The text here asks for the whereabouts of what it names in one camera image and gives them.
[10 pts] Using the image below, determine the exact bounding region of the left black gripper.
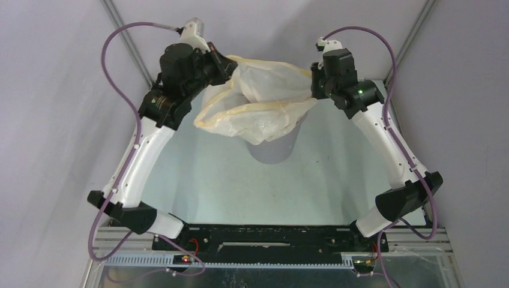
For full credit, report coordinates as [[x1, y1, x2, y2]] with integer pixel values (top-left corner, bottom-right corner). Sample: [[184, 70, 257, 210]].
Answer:
[[183, 42, 238, 101]]

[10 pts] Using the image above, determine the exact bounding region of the translucent cream trash bag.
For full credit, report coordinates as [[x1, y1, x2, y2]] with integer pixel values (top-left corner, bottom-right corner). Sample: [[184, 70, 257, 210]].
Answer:
[[193, 55, 318, 145]]

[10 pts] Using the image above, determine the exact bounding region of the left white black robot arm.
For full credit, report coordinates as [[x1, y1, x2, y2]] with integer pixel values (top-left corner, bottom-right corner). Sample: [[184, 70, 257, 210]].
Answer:
[[87, 42, 238, 250]]

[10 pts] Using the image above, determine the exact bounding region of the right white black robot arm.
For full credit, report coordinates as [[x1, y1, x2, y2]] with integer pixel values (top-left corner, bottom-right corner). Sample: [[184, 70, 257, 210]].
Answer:
[[311, 48, 443, 251]]

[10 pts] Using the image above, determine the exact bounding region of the grey plastic trash bin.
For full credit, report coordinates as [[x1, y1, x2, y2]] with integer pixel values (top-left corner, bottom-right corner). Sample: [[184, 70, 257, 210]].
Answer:
[[246, 112, 308, 164]]

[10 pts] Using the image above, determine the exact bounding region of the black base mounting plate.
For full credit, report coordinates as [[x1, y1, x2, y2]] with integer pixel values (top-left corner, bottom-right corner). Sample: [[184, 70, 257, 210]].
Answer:
[[173, 224, 389, 263]]

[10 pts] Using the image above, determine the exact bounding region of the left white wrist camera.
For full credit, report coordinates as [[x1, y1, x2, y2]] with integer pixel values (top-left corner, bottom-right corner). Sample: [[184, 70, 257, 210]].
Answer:
[[176, 17, 211, 53]]

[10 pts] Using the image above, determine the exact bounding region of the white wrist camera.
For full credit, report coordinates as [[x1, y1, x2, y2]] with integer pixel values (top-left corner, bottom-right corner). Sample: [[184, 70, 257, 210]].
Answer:
[[315, 37, 343, 66], [176, 17, 211, 53]]

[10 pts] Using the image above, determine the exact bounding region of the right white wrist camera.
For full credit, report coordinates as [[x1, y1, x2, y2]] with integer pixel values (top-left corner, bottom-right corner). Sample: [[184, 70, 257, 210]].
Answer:
[[315, 37, 343, 66]]

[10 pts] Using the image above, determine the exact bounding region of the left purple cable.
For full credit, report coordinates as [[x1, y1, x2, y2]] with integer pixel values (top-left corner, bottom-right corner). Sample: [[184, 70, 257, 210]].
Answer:
[[88, 22, 206, 278]]

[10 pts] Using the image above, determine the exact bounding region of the left aluminium frame post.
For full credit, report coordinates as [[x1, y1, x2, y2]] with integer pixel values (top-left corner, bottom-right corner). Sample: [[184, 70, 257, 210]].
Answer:
[[100, 0, 153, 87]]

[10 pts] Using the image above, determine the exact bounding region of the aluminium frame post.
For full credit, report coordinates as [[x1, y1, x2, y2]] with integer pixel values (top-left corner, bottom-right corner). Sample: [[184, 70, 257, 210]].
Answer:
[[100, 0, 153, 87], [384, 0, 438, 88]]

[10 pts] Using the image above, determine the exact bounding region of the right aluminium frame post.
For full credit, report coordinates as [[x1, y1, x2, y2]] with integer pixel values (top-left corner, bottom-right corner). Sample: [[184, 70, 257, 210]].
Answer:
[[384, 0, 438, 88]]

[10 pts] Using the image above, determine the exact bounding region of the grey slotted cable duct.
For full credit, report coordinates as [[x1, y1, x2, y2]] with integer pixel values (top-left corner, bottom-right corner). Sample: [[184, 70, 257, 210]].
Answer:
[[104, 253, 354, 269]]

